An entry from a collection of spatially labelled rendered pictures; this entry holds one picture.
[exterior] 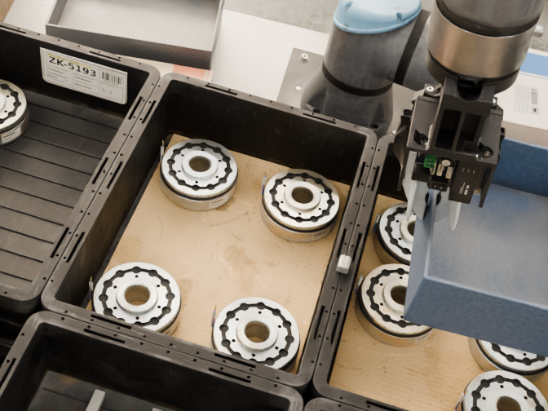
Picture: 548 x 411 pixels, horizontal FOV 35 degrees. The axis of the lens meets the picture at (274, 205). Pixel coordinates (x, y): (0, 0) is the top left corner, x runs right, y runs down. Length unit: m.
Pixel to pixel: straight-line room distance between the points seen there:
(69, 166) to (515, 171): 0.59
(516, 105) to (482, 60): 0.85
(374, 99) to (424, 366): 0.46
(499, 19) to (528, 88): 0.92
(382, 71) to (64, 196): 0.49
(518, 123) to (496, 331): 0.69
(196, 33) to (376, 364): 0.71
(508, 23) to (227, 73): 0.96
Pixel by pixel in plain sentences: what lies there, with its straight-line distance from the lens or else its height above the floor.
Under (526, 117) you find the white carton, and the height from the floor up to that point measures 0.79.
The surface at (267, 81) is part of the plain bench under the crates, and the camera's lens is 1.53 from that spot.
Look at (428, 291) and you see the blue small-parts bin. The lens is 0.77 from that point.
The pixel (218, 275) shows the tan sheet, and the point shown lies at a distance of 1.09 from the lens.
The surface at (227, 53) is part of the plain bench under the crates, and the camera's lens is 1.58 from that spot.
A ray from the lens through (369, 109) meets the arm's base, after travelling 1.36.
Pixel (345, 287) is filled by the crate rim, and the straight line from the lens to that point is 0.99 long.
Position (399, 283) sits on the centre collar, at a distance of 1.09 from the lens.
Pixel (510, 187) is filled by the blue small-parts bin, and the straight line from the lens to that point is 0.95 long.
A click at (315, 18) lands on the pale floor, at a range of 2.84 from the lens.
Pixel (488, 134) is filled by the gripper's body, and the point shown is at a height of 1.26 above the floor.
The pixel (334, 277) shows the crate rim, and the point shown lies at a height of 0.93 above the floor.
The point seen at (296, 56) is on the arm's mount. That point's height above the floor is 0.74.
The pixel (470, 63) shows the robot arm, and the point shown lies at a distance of 0.64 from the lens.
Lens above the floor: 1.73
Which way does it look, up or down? 50 degrees down
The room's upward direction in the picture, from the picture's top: 12 degrees clockwise
